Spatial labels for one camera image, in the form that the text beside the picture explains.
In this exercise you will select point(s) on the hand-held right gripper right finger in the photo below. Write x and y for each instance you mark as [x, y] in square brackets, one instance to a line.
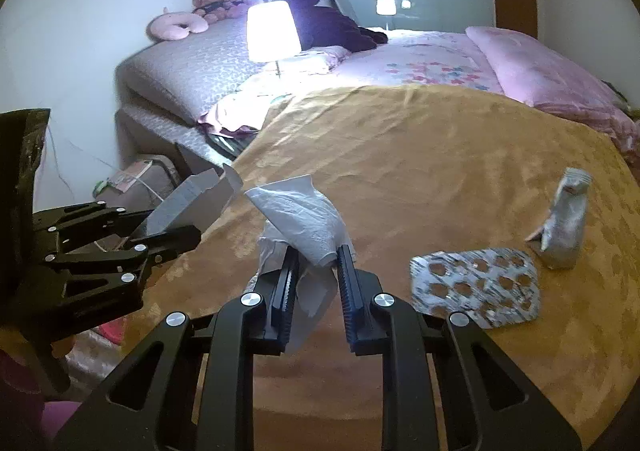
[346, 301]

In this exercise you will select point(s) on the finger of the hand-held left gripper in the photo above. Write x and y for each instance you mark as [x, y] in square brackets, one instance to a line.
[85, 217]
[175, 238]

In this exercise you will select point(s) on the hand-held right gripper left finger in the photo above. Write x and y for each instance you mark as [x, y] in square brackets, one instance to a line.
[286, 301]

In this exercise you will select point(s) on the grey carton box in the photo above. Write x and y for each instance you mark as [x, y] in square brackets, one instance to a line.
[195, 201]

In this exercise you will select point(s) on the white tissue paper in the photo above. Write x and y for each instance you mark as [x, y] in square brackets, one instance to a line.
[305, 216]

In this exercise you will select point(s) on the small green object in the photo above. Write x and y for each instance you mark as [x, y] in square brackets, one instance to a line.
[100, 187]

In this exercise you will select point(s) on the colourful book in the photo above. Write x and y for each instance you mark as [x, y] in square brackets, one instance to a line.
[127, 176]

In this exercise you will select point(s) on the brown nightstand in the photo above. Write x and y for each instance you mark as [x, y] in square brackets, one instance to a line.
[150, 181]

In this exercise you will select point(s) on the silver blister pack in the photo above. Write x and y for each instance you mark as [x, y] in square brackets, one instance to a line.
[475, 286]

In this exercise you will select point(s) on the pink satin cloth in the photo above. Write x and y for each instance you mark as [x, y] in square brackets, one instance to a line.
[235, 111]

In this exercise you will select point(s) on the golden tablecloth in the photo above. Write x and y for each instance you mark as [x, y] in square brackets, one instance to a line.
[425, 156]

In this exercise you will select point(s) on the grey headboard cushion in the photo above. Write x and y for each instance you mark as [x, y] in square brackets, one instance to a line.
[200, 66]

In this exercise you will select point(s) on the pink neck pillow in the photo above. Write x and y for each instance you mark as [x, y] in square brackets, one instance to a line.
[175, 25]

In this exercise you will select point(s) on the floral pillow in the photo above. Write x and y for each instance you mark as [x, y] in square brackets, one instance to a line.
[317, 58]

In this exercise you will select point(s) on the white shade table lamp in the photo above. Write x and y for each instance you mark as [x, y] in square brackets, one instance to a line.
[272, 28]

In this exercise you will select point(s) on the silver squeezed tube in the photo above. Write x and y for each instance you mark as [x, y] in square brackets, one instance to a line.
[567, 221]

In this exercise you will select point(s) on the row of plush toys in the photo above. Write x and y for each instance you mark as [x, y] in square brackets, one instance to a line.
[230, 1]

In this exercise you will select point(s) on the floral bedsheet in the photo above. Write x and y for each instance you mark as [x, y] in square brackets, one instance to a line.
[425, 61]

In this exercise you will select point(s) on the dark purple plush toy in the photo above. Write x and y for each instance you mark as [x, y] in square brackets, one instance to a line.
[330, 23]

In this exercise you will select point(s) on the grey upholstered bed frame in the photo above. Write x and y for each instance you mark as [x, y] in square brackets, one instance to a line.
[165, 136]

